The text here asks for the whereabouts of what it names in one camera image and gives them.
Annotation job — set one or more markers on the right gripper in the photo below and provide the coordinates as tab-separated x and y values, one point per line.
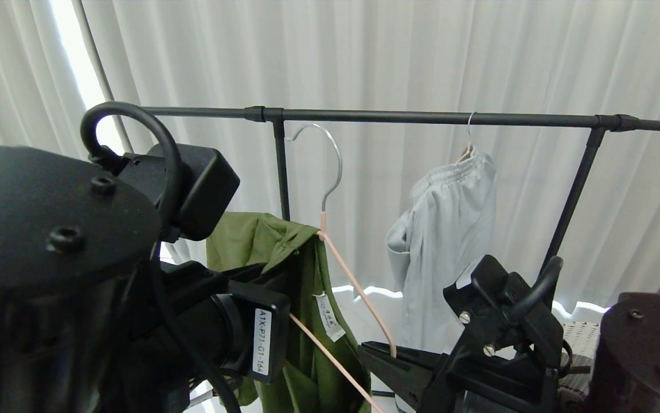
490	381

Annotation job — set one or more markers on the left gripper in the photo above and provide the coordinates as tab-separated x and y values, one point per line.
238	332

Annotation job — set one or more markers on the green long-sleeved shirt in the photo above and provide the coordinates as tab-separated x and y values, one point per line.
307	321

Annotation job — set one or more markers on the pink clothes hanger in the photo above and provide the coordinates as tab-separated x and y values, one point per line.
338	261
468	150

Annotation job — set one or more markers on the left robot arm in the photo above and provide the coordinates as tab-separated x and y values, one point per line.
31	229

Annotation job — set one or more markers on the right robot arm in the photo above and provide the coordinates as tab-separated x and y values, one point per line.
651	355

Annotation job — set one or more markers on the white laundry basket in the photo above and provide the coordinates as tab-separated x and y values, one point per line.
582	344

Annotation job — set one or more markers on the black clothes rack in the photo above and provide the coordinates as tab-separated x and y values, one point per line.
421	117

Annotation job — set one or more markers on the pale grey shorts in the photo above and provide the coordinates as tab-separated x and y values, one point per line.
450	252

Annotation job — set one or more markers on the white curtain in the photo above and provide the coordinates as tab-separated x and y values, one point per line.
8	74
410	57

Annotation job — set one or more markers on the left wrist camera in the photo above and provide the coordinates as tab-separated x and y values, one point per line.
206	189

